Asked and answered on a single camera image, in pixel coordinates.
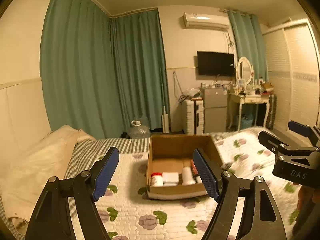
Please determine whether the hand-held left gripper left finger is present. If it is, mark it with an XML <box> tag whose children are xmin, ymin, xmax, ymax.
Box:
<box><xmin>25</xmin><ymin>146</ymin><xmax>120</xmax><ymax>240</ymax></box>

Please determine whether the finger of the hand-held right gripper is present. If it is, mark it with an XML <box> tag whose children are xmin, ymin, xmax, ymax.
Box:
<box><xmin>287</xmin><ymin>120</ymin><xmax>320</xmax><ymax>148</ymax></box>
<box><xmin>258</xmin><ymin>130</ymin><xmax>320</xmax><ymax>159</ymax></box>

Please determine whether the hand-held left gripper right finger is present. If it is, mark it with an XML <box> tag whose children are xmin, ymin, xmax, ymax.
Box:
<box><xmin>192</xmin><ymin>147</ymin><xmax>288</xmax><ymax>240</ymax></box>

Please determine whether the white cylindrical bottle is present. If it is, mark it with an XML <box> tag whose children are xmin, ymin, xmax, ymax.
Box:
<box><xmin>181</xmin><ymin>166</ymin><xmax>196</xmax><ymax>186</ymax></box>

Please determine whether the brown cardboard box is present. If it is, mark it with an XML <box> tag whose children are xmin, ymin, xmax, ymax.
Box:
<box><xmin>146</xmin><ymin>134</ymin><xmax>224</xmax><ymax>200</ymax></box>

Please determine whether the white power bank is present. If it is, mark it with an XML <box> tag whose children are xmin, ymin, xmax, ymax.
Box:
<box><xmin>162</xmin><ymin>172</ymin><xmax>179</xmax><ymax>187</ymax></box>

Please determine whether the white bottle with red cap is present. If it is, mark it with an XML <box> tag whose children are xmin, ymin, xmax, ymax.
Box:
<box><xmin>150</xmin><ymin>172</ymin><xmax>164</xmax><ymax>187</ymax></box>

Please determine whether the person's right hand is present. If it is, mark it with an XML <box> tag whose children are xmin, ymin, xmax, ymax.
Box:
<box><xmin>297</xmin><ymin>184</ymin><xmax>320</xmax><ymax>208</ymax></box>

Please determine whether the blue basket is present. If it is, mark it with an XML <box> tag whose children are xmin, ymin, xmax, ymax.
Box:
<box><xmin>240</xmin><ymin>115</ymin><xmax>254</xmax><ymax>129</ymax></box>

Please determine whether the white dressing table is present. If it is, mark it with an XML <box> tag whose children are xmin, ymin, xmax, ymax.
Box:
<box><xmin>227</xmin><ymin>92</ymin><xmax>272</xmax><ymax>130</ymax></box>

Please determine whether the cream louvred wardrobe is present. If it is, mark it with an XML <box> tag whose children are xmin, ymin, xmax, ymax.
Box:
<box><xmin>262</xmin><ymin>17</ymin><xmax>320</xmax><ymax>140</ymax></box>

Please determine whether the clear water jug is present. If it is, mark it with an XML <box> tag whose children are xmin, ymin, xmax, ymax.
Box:
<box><xmin>129</xmin><ymin>120</ymin><xmax>151</xmax><ymax>139</ymax></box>

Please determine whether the white floral quilt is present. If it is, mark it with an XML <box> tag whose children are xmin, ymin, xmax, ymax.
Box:
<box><xmin>94</xmin><ymin>126</ymin><xmax>320</xmax><ymax>240</ymax></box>

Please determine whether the white drawer cabinet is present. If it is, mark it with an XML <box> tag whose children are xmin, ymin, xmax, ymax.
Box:
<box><xmin>181</xmin><ymin>99</ymin><xmax>204</xmax><ymax>135</ymax></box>

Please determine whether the silver fridge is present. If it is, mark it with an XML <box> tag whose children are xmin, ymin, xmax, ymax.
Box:
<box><xmin>201</xmin><ymin>87</ymin><xmax>228</xmax><ymax>133</ymax></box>

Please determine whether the beige blanket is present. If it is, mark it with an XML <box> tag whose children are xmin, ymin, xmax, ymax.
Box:
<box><xmin>0</xmin><ymin>125</ymin><xmax>97</xmax><ymax>230</ymax></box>

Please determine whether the oval white framed mirror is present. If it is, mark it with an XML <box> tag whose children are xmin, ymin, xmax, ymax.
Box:
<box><xmin>236</xmin><ymin>56</ymin><xmax>253</xmax><ymax>86</ymax></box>

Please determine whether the narrow teal curtain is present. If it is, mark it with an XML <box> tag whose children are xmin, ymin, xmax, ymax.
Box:
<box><xmin>227</xmin><ymin>10</ymin><xmax>268</xmax><ymax>83</ymax></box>

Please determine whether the wide teal curtain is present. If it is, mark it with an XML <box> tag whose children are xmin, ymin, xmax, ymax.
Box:
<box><xmin>40</xmin><ymin>0</ymin><xmax>170</xmax><ymax>139</ymax></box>

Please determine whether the white air conditioner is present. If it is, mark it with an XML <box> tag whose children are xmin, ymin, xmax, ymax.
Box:
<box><xmin>183</xmin><ymin>12</ymin><xmax>230</xmax><ymax>32</ymax></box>

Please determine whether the black wall television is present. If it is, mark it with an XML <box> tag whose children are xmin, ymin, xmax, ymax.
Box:
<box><xmin>197</xmin><ymin>51</ymin><xmax>235</xmax><ymax>76</ymax></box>

